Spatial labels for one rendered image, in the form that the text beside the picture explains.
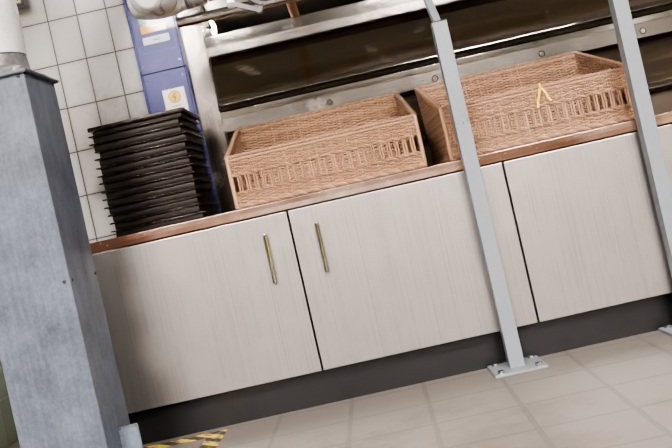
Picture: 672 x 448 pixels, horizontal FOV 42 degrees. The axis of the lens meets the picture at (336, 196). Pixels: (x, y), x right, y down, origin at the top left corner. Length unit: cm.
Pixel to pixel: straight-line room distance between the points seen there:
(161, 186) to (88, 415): 76
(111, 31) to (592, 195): 166
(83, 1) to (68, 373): 144
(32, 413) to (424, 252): 107
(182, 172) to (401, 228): 67
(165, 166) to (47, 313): 67
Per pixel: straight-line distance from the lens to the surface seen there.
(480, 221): 237
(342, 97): 296
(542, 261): 246
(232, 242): 242
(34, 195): 214
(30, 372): 218
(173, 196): 261
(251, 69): 301
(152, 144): 263
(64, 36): 315
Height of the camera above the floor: 54
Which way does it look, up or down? level
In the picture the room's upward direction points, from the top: 13 degrees counter-clockwise
